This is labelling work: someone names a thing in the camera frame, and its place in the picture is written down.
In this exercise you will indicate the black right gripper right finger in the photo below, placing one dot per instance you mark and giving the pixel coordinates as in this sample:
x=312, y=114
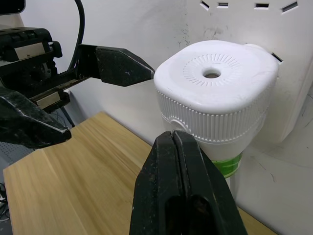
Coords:
x=207, y=186

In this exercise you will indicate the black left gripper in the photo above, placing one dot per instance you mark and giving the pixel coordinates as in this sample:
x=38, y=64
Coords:
x=27, y=66

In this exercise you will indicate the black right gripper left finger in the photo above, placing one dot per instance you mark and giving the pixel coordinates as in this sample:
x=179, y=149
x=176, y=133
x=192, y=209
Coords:
x=156, y=176

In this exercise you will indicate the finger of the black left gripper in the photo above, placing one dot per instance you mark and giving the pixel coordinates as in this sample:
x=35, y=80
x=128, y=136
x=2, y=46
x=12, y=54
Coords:
x=117, y=66

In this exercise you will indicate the green-labelled repellent liquid bottle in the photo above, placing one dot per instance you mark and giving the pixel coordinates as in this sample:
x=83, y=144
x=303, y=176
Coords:
x=227, y=167

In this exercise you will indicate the grey perforated panel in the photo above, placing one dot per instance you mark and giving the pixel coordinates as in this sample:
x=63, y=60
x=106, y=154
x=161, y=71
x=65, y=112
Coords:
x=6, y=154

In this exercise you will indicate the black metal stand legs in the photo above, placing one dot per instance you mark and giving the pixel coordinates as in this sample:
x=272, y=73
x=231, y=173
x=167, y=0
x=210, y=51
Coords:
x=69, y=117

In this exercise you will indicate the white power strip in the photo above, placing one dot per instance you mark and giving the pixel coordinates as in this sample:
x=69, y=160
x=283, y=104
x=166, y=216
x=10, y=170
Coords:
x=296, y=78

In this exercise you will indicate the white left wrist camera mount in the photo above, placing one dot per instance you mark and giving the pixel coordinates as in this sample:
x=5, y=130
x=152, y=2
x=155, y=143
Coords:
x=11, y=20

